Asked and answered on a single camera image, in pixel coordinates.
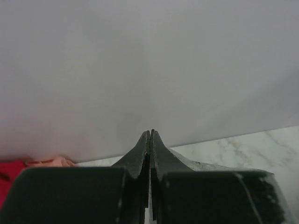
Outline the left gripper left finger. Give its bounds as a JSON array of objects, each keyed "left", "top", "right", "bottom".
[{"left": 0, "top": 131, "right": 150, "bottom": 224}]

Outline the grey t shirt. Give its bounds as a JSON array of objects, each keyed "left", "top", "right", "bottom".
[{"left": 168, "top": 148, "right": 274, "bottom": 177}]

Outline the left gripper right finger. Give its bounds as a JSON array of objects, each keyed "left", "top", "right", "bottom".
[{"left": 150, "top": 130, "right": 293, "bottom": 224}]

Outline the red t shirt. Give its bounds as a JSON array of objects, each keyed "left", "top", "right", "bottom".
[{"left": 0, "top": 160, "right": 26, "bottom": 207}]

